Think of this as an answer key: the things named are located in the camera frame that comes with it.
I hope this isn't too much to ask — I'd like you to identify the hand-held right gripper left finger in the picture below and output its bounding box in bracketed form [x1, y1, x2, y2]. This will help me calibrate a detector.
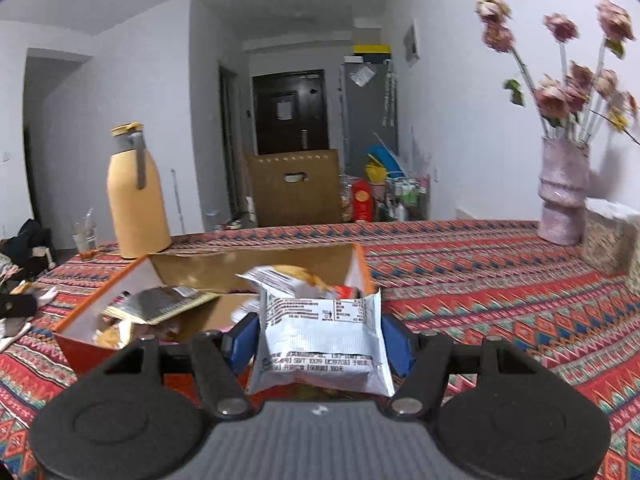
[101, 312, 259, 421]

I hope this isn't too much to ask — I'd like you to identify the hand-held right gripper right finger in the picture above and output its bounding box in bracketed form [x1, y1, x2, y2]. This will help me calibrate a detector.
[381, 312, 537, 422]

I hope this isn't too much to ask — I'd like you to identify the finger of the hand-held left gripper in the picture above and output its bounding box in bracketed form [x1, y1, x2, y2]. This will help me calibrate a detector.
[0, 294, 39, 319]

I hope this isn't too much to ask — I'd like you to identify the white snack packet black print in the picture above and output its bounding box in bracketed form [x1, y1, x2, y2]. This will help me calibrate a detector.
[247, 288, 396, 397]

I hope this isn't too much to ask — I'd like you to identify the orange cardboard box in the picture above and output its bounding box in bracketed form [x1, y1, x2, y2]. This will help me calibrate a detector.
[52, 242, 381, 401]

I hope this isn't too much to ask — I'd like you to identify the pale yellow striped packet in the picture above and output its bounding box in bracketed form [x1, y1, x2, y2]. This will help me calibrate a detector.
[102, 286, 221, 324]

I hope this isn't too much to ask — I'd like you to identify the black bag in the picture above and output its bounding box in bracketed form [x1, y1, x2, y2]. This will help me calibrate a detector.
[0, 219, 56, 281]

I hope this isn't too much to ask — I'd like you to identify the clear glass cup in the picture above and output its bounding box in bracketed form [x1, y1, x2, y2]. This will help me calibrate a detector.
[71, 210, 98, 261]

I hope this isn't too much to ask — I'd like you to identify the brown cardboard box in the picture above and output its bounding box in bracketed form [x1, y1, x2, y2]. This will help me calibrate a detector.
[244, 149, 342, 228]

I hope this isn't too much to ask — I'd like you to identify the yellow thermos jug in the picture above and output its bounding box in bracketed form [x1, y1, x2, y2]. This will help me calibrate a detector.
[106, 122, 173, 259]

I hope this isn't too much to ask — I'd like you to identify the pink textured vase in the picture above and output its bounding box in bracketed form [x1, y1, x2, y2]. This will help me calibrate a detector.
[537, 136, 591, 247]

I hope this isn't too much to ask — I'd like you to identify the grey refrigerator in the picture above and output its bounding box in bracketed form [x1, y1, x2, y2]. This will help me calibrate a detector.
[340, 60, 399, 177]

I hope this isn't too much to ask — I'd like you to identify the clear container of grain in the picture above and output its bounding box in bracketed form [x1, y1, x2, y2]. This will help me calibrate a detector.
[582, 197, 640, 276]

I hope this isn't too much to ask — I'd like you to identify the dark entrance door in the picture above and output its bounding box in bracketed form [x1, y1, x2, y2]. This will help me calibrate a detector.
[251, 70, 328, 157]

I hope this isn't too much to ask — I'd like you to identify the white folded umbrella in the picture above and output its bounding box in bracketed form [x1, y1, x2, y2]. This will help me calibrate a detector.
[382, 59, 398, 128]

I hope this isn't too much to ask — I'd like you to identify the dried rose bouquet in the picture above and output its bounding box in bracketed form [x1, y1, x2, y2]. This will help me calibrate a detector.
[475, 0, 640, 147]

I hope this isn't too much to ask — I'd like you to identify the wire storage rack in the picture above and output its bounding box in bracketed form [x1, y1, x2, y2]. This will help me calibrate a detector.
[385, 175, 431, 221]

